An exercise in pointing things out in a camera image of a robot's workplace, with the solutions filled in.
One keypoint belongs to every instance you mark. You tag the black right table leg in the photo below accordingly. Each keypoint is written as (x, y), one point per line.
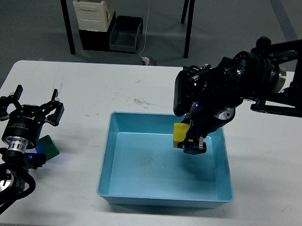
(187, 14)

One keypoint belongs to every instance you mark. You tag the dark grey storage bin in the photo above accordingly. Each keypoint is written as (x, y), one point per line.
(125, 34)

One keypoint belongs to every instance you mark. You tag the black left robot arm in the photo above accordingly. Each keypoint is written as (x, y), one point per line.
(25, 149)

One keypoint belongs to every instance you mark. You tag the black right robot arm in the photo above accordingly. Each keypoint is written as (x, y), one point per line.
(205, 98)

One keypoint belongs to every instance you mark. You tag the white power adapter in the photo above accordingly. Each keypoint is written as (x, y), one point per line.
(149, 61)

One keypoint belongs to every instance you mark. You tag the light blue plastic box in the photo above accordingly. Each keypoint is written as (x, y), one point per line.
(142, 167)

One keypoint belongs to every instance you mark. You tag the black table leg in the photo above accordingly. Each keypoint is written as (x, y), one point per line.
(187, 14)
(68, 28)

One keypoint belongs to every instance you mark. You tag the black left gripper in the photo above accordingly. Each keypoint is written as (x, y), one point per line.
(26, 121)

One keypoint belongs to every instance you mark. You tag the green block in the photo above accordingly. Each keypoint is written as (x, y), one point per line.
(47, 147)

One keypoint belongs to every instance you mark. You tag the yellow block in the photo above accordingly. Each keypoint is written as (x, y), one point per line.
(180, 133)

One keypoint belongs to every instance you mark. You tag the black left table leg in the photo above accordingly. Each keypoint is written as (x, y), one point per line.
(68, 28)

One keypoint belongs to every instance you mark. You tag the cream plastic crate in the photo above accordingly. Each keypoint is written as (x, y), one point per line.
(94, 15)

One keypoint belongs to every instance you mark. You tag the black box under crate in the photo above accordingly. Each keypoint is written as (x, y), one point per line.
(97, 41)

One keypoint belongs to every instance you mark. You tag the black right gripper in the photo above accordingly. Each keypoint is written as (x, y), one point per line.
(202, 120)

